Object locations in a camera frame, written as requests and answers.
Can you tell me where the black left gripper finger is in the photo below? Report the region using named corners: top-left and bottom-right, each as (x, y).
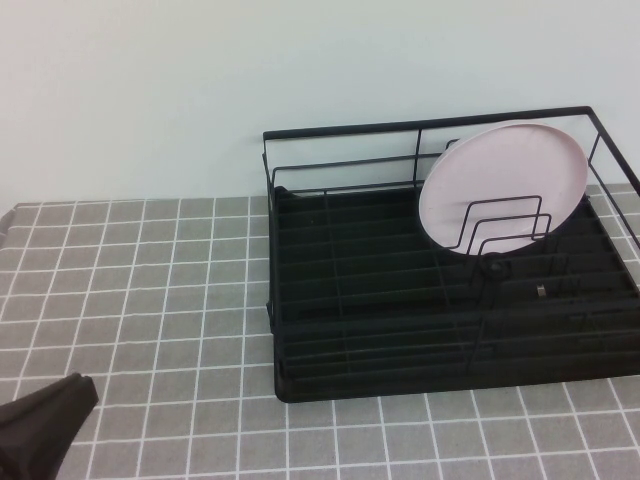
top-left (0, 371), bottom-right (100, 480)

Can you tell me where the pink round plate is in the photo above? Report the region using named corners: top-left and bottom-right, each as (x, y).
top-left (417, 119), bottom-right (590, 257)

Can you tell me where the grey white checked tablecloth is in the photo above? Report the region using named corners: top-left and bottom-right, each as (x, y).
top-left (0, 183), bottom-right (640, 480)

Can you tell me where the black plastic drain tray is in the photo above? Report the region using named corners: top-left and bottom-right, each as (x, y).
top-left (267, 172), bottom-right (640, 404)

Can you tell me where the black wire dish rack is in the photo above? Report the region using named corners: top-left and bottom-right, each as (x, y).
top-left (261, 104), bottom-right (640, 404)

